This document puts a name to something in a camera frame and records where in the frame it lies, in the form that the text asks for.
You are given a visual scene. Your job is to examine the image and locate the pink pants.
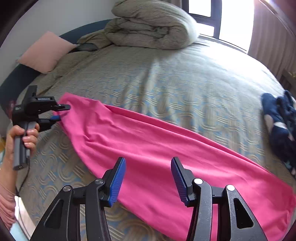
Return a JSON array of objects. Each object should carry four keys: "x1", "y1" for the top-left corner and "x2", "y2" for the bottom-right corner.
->
[{"x1": 59, "y1": 93, "x2": 295, "y2": 240}]

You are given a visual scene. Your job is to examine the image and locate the person's left forearm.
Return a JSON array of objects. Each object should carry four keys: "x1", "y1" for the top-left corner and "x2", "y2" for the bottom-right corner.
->
[{"x1": 1, "y1": 158, "x2": 17, "y2": 230}]

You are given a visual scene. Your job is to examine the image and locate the person's left hand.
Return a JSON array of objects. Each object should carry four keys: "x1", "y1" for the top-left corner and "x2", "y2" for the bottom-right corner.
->
[{"x1": 3, "y1": 123, "x2": 40, "y2": 164}]

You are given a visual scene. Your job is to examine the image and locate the dark blue headboard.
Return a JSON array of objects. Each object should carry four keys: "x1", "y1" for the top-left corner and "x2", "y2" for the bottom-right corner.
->
[{"x1": 1, "y1": 19, "x2": 111, "y2": 116}]

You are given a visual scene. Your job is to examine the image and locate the pink pillow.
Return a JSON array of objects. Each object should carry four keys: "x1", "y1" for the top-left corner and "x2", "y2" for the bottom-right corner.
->
[{"x1": 17, "y1": 31, "x2": 77, "y2": 74}]

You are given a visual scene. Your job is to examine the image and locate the navy fleece folded garment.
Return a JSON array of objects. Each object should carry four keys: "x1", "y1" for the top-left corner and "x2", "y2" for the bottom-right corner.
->
[{"x1": 261, "y1": 90, "x2": 295, "y2": 177}]

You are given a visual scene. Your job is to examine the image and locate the folded beige duvet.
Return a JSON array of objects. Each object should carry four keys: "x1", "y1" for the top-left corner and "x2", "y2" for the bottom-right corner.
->
[{"x1": 77, "y1": 1, "x2": 200, "y2": 50}]

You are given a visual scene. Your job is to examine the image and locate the patterned blue gold bedspread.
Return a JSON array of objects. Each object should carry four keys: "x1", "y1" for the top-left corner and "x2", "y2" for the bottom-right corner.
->
[{"x1": 20, "y1": 40, "x2": 295, "y2": 240}]

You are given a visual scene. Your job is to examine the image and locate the beige curtain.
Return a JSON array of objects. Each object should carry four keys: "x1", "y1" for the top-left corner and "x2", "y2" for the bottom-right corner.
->
[{"x1": 248, "y1": 1, "x2": 295, "y2": 79}]

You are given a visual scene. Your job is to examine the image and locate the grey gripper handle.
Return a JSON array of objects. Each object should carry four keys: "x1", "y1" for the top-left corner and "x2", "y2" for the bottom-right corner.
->
[{"x1": 13, "y1": 121, "x2": 36, "y2": 171}]

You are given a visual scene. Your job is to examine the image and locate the window with dark frame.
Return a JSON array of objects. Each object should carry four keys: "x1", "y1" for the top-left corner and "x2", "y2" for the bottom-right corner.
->
[{"x1": 182, "y1": 0, "x2": 254, "y2": 53}]

